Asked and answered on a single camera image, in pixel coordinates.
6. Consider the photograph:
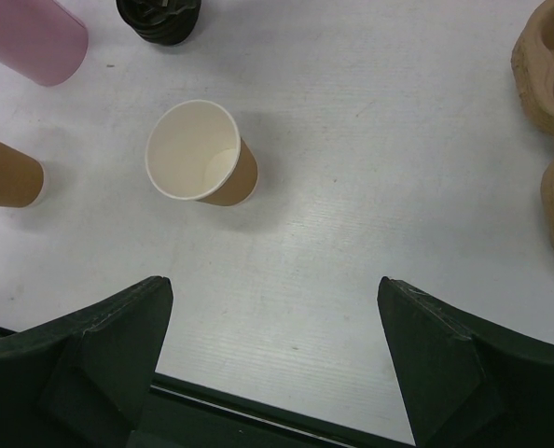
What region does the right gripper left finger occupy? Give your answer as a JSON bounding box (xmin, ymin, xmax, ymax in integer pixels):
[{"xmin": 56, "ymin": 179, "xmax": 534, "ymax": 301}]
[{"xmin": 0, "ymin": 276, "xmax": 173, "ymax": 447}]

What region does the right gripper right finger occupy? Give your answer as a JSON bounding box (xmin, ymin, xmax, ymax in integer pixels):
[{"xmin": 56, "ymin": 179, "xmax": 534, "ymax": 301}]
[{"xmin": 377, "ymin": 277, "xmax": 554, "ymax": 447}]

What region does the brown paper coffee cup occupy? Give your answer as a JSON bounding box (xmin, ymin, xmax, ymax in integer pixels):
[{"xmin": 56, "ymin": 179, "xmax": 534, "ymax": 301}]
[{"xmin": 145, "ymin": 100, "xmax": 258, "ymax": 206}]

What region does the pink straw holder cup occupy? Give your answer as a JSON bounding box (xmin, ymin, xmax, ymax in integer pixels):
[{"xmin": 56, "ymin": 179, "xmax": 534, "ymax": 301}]
[{"xmin": 0, "ymin": 1, "xmax": 89, "ymax": 87}]

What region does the stack of black lids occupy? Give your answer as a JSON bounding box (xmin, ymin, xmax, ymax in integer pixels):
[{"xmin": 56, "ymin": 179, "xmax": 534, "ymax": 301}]
[{"xmin": 116, "ymin": 0, "xmax": 201, "ymax": 47}]

